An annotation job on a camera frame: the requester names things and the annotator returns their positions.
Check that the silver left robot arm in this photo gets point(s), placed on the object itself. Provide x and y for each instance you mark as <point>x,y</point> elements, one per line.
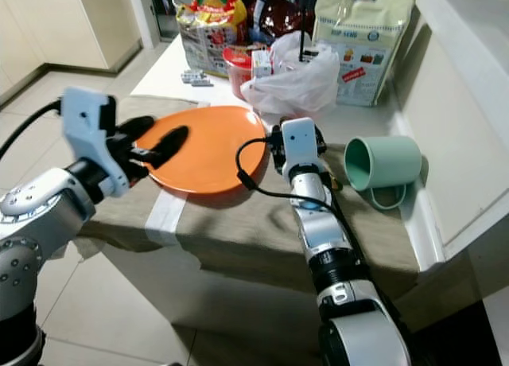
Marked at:
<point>40,215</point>

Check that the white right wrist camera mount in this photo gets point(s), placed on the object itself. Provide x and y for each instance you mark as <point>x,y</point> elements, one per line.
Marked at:
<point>298,143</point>

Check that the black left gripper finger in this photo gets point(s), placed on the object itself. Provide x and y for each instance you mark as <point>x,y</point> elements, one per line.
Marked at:
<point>137,128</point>
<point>167,146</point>

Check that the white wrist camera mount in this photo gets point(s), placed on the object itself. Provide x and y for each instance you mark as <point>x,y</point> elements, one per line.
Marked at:
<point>83,127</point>
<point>298,143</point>

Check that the green plastic mug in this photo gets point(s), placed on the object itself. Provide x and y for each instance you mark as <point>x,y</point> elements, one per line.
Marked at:
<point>394,161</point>

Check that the white kitchen counter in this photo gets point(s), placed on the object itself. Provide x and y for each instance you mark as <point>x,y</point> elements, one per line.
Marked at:
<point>151,72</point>

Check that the red noodle cup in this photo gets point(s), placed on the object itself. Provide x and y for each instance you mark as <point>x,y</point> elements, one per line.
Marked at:
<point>237,72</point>

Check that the dark red snack bag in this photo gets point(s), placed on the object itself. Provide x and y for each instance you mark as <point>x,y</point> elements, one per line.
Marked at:
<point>282,12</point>

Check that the white plastic bag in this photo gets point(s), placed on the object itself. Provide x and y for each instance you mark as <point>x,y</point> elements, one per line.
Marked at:
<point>290,83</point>

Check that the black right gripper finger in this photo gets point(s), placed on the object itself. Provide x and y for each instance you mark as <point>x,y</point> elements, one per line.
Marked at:
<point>320,143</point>

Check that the small battery pack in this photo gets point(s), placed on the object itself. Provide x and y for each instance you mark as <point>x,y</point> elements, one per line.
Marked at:
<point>196,77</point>

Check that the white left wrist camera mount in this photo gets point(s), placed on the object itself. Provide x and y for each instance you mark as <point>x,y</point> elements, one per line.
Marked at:
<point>83,127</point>

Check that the yellow green snack pack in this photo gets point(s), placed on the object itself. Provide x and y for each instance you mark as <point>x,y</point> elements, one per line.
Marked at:
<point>211,32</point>

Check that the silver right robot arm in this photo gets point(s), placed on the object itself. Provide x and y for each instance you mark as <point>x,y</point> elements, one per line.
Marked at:
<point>314,223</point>

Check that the orange plastic plate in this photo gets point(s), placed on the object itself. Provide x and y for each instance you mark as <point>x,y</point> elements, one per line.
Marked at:
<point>215,155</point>

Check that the small white carton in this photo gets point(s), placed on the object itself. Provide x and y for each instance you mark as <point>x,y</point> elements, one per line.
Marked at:
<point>261,62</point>

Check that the thin black straw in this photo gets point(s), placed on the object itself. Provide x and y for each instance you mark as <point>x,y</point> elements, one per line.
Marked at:
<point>301,46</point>

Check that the cream floor cabinet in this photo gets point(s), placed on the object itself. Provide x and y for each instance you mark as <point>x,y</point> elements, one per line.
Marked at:
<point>64,24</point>

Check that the cream cracker bag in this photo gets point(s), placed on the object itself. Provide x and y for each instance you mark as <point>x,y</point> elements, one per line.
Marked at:
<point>366,32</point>

